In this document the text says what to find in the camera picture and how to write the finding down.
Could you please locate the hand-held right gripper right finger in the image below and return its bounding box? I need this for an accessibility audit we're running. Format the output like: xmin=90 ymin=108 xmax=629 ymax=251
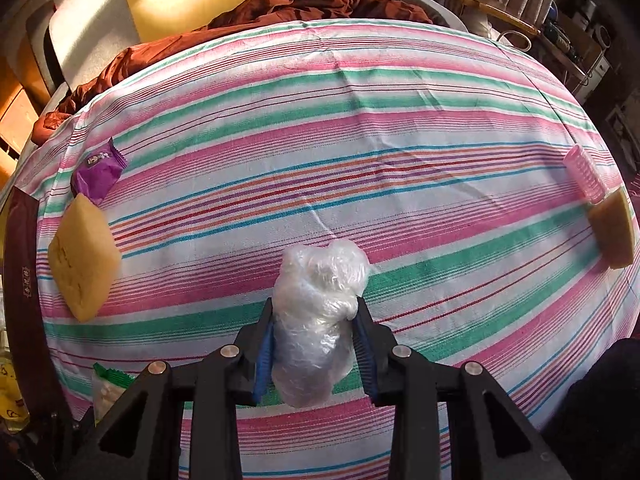
xmin=350 ymin=297 xmax=571 ymax=480

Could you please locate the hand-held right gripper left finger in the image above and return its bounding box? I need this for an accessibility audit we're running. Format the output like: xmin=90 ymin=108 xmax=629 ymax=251
xmin=65 ymin=297 xmax=276 ymax=480

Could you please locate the clear plastic bag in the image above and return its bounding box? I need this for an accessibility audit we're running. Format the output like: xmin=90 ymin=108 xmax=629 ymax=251
xmin=272 ymin=239 xmax=371 ymax=407

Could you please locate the yellow sponge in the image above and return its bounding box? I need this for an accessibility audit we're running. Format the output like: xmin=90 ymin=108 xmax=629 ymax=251
xmin=586 ymin=186 xmax=637 ymax=271
xmin=47 ymin=194 xmax=122 ymax=323

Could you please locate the green white snack packet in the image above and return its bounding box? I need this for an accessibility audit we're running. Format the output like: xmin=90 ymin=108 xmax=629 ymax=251
xmin=91 ymin=362 xmax=138 ymax=426

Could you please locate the striped bed sheet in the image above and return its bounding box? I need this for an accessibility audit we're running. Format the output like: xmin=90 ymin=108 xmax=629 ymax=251
xmin=20 ymin=19 xmax=636 ymax=480

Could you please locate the person's clothed body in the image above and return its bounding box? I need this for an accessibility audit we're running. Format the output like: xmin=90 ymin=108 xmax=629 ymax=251
xmin=542 ymin=335 xmax=640 ymax=480

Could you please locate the purple snack packet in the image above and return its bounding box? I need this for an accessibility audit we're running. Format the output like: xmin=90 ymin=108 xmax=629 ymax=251
xmin=70 ymin=137 xmax=129 ymax=207

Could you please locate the yellow plastic bag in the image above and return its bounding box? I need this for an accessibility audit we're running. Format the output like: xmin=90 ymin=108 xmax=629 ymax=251
xmin=0 ymin=355 xmax=31 ymax=433

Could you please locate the dark flat box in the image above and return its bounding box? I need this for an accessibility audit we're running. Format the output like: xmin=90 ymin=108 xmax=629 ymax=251
xmin=2 ymin=187 xmax=76 ymax=418

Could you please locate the wooden nightstand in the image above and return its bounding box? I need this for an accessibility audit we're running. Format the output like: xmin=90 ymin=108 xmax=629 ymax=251
xmin=0 ymin=35 xmax=51 ymax=181

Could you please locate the rust red blanket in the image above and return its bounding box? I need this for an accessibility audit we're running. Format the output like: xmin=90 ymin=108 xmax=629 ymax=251
xmin=31 ymin=0 xmax=435 ymax=146

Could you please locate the wooden desk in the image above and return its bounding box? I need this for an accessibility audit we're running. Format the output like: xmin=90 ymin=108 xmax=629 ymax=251
xmin=385 ymin=0 xmax=542 ymax=37

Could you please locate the brown cardboard box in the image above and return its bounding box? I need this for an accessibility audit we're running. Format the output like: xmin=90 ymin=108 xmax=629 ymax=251
xmin=554 ymin=10 xmax=604 ymax=67

